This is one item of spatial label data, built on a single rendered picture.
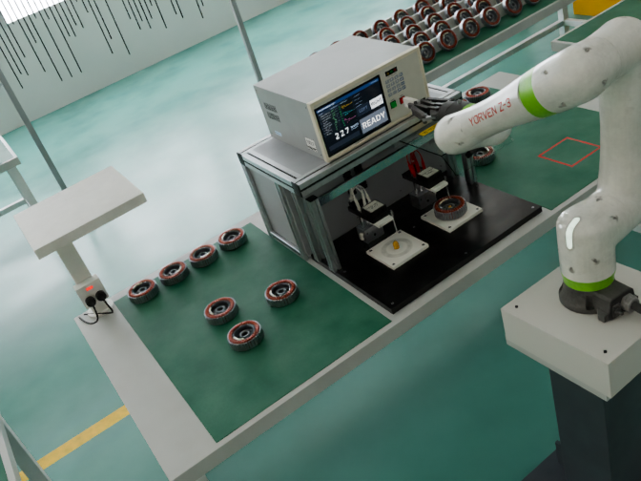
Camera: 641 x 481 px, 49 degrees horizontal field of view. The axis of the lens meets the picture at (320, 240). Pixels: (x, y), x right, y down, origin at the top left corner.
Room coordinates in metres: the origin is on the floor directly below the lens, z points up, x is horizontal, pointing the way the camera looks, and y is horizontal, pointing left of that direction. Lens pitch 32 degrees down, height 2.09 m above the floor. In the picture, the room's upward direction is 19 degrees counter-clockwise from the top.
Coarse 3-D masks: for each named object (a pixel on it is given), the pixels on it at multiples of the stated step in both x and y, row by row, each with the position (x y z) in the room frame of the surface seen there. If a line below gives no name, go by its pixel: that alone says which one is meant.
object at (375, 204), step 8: (360, 200) 2.08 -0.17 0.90; (376, 200) 2.01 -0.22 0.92; (352, 208) 2.05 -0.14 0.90; (368, 208) 1.98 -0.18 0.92; (376, 208) 1.96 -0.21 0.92; (384, 208) 1.96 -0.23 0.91; (360, 216) 2.01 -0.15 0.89; (368, 216) 1.96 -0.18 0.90; (376, 216) 1.94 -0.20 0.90; (384, 216) 1.96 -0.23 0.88; (376, 224) 1.93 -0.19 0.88; (384, 224) 1.93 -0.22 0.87
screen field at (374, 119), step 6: (384, 108) 2.09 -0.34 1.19; (372, 114) 2.07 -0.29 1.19; (378, 114) 2.08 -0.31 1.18; (384, 114) 2.09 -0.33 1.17; (360, 120) 2.05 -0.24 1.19; (366, 120) 2.06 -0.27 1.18; (372, 120) 2.07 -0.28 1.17; (378, 120) 2.08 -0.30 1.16; (384, 120) 2.09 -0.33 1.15; (366, 126) 2.06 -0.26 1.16; (372, 126) 2.07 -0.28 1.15
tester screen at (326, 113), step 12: (372, 84) 2.08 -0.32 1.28; (348, 96) 2.05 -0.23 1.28; (360, 96) 2.06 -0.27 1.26; (372, 96) 2.08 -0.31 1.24; (324, 108) 2.01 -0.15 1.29; (336, 108) 2.03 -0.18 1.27; (348, 108) 2.04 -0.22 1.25; (324, 120) 2.01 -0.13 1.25; (336, 120) 2.02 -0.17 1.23; (348, 120) 2.04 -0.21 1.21; (324, 132) 2.00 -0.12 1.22; (336, 132) 2.02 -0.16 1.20; (360, 132) 2.05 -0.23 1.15
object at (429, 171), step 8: (432, 168) 2.09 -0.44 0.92; (408, 176) 2.13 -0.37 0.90; (416, 176) 2.09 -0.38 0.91; (424, 176) 2.05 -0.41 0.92; (432, 176) 2.04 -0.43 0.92; (440, 176) 2.05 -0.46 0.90; (424, 184) 2.05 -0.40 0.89; (432, 184) 2.04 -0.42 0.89; (440, 184) 2.04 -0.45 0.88; (416, 192) 2.12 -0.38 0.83
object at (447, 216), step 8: (440, 200) 2.04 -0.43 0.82; (448, 200) 2.03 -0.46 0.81; (456, 200) 2.01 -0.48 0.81; (464, 200) 1.99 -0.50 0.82; (440, 208) 1.99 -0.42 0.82; (448, 208) 1.99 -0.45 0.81; (456, 208) 1.96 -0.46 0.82; (464, 208) 1.96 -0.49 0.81; (440, 216) 1.97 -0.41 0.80; (448, 216) 1.95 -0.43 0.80; (456, 216) 1.95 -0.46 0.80
